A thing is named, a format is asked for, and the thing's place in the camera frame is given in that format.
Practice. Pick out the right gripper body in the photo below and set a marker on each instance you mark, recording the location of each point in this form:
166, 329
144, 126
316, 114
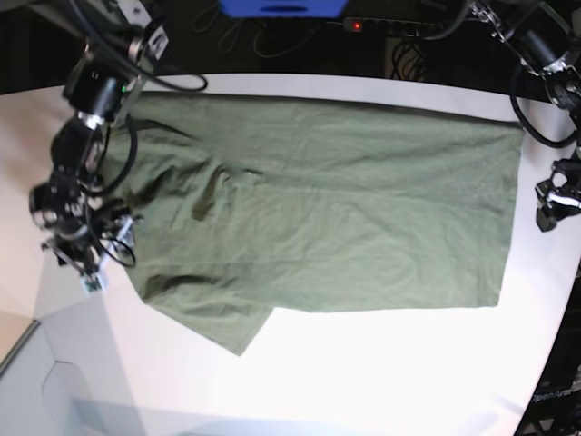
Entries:
90, 250

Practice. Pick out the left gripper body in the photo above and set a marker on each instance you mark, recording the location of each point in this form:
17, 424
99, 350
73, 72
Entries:
558, 197

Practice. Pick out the green t-shirt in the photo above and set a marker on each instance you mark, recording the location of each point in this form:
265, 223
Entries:
250, 204

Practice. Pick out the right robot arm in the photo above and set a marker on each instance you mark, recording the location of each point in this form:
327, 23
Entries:
94, 151

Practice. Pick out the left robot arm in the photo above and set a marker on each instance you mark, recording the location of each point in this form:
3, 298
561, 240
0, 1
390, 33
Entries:
547, 48

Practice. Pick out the white side panel board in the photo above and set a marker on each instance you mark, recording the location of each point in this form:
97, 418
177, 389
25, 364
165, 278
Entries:
34, 398

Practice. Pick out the black power strip red light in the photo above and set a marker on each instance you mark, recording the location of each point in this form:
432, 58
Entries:
388, 27

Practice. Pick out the blue box at top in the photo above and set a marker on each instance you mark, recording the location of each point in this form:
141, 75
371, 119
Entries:
282, 8

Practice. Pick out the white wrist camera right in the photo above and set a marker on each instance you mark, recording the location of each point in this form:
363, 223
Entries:
94, 283

